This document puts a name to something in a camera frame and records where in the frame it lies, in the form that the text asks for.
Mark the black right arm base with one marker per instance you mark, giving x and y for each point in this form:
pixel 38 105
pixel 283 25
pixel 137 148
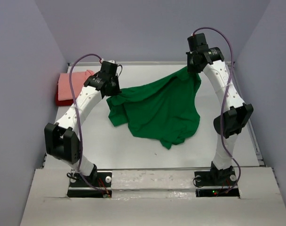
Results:
pixel 206 187

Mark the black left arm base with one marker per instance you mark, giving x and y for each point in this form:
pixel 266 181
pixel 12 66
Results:
pixel 100 188

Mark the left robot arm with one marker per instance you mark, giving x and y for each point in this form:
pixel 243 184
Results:
pixel 63 138

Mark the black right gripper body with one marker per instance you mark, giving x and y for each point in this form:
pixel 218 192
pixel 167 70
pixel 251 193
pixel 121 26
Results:
pixel 192 68

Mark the dark red t shirt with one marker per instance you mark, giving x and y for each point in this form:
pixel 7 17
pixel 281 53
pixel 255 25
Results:
pixel 62 102

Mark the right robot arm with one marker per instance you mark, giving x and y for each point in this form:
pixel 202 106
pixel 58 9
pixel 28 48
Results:
pixel 234 114

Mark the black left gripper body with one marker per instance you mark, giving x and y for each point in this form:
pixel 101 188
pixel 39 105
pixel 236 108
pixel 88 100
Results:
pixel 115 89

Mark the green t shirt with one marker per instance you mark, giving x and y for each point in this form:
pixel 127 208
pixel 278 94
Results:
pixel 163 110

